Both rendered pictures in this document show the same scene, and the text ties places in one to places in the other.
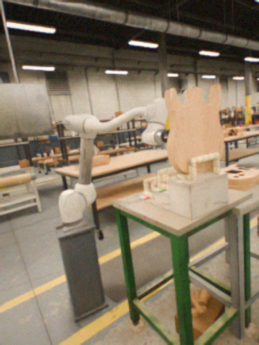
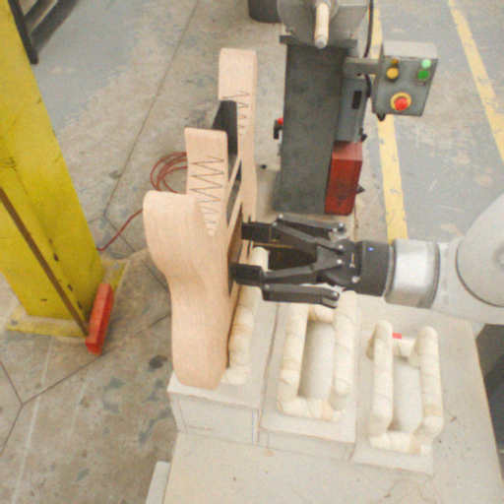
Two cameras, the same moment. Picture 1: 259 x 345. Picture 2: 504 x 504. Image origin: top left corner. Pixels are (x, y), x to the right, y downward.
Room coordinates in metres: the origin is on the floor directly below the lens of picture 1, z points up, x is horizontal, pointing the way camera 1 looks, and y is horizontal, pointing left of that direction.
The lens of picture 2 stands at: (1.37, -0.66, 1.83)
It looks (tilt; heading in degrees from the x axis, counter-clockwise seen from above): 49 degrees down; 130
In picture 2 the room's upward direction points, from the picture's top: straight up
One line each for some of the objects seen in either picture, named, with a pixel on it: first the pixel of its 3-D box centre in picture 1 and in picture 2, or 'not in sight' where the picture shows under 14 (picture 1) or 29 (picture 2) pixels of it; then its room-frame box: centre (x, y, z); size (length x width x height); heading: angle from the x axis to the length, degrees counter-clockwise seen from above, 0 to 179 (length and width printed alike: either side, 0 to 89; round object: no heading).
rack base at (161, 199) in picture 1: (178, 193); (312, 374); (1.18, -0.25, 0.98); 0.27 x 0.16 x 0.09; 121
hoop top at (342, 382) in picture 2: (171, 169); (345, 339); (1.22, -0.23, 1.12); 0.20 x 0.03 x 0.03; 120
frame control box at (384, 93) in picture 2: not in sight; (390, 76); (0.77, 0.76, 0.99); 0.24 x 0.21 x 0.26; 123
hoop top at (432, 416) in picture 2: (156, 178); (430, 376); (1.36, -0.16, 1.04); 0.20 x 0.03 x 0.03; 120
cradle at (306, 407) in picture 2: not in sight; (310, 408); (1.23, -0.34, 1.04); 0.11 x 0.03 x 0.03; 31
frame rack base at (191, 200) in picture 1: (198, 192); (231, 350); (1.05, -0.33, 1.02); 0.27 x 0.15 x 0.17; 121
